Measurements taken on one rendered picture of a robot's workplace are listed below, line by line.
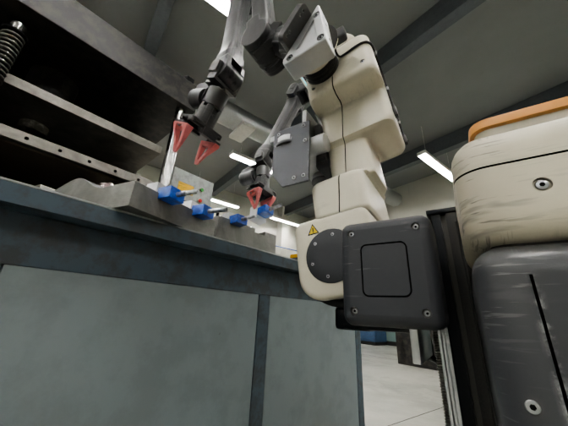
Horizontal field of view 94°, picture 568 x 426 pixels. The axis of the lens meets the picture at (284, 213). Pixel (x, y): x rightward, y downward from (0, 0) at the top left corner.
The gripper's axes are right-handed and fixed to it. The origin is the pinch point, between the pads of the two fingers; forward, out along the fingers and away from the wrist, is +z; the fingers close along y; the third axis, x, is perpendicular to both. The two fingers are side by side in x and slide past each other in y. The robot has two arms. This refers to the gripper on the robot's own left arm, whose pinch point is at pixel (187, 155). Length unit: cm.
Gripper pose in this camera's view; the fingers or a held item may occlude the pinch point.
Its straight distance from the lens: 76.4
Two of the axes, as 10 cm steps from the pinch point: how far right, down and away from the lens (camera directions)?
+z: -4.2, 9.0, -0.9
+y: -5.3, -3.3, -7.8
